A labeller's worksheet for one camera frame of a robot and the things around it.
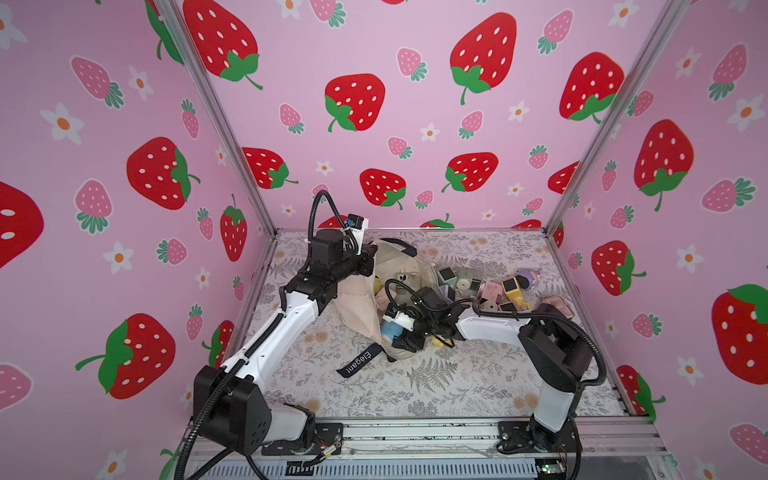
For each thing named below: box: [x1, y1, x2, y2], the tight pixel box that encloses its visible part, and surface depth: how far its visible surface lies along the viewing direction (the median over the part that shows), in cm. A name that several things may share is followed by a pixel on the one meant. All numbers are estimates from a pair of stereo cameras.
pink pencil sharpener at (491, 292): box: [480, 280, 503, 312], surface depth 98 cm
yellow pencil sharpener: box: [501, 277, 533, 311], surface depth 99 cm
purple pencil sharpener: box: [516, 268, 542, 290], surface depth 100 cm
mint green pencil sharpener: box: [437, 267, 457, 287], surface depth 100 cm
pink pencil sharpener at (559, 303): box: [543, 296, 575, 319], surface depth 95 cm
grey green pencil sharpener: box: [455, 268, 482, 301], surface depth 103 cm
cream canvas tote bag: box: [333, 238, 443, 379], surface depth 87 cm
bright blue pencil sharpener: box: [381, 320, 404, 341], surface depth 87 cm
